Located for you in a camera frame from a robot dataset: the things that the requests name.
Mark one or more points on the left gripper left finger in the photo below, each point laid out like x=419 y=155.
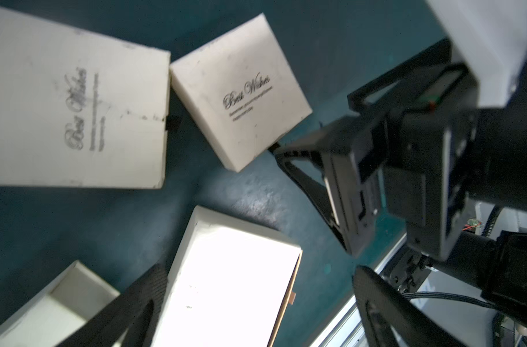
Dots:
x=132 y=316

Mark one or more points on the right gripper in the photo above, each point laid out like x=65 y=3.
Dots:
x=408 y=150

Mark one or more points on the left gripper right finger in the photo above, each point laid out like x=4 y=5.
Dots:
x=384 y=312

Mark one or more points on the cream jewelry box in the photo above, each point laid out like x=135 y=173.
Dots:
x=80 y=109
x=241 y=92
x=59 y=309
x=229 y=284

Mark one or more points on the cream jewelry box top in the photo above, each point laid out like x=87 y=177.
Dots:
x=241 y=92

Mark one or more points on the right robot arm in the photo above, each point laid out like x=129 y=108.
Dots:
x=489 y=38

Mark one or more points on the cream jewelry box front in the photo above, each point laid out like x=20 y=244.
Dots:
x=229 y=284

